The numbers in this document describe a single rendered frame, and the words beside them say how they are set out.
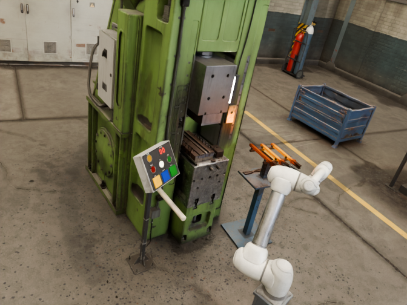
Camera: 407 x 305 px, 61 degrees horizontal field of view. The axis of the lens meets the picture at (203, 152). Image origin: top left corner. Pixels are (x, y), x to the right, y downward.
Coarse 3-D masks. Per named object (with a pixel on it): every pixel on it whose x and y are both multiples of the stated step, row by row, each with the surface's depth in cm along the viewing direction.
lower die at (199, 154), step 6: (186, 132) 327; (186, 138) 318; (198, 138) 322; (192, 144) 310; (204, 144) 314; (186, 150) 305; (192, 150) 303; (198, 150) 303; (210, 150) 306; (192, 156) 299; (198, 156) 297; (204, 156) 301; (210, 156) 306
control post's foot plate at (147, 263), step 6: (126, 258) 311; (132, 258) 312; (138, 258) 306; (144, 258) 310; (150, 258) 316; (132, 264) 306; (138, 264) 307; (144, 264) 305; (150, 264) 310; (132, 270) 302; (138, 270) 302; (144, 270) 303
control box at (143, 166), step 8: (160, 144) 258; (168, 144) 264; (144, 152) 246; (152, 152) 248; (160, 152) 255; (168, 152) 263; (136, 160) 242; (144, 160) 241; (152, 160) 247; (160, 160) 254; (144, 168) 241; (160, 168) 254; (168, 168) 261; (176, 168) 269; (144, 176) 244; (152, 176) 246; (160, 176) 253; (144, 184) 246; (152, 184) 245; (152, 192) 246
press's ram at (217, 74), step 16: (208, 64) 258; (224, 64) 266; (192, 80) 271; (208, 80) 262; (224, 80) 271; (192, 96) 275; (208, 96) 269; (224, 96) 280; (208, 112) 278; (224, 112) 288
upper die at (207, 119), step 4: (188, 112) 292; (192, 112) 288; (192, 116) 289; (196, 116) 284; (200, 116) 279; (204, 116) 277; (208, 116) 280; (212, 116) 282; (216, 116) 285; (220, 116) 288; (196, 120) 284; (200, 120) 280; (204, 120) 280; (208, 120) 282; (212, 120) 285; (216, 120) 288; (220, 120) 291; (200, 124) 280; (204, 124) 282; (208, 124) 285
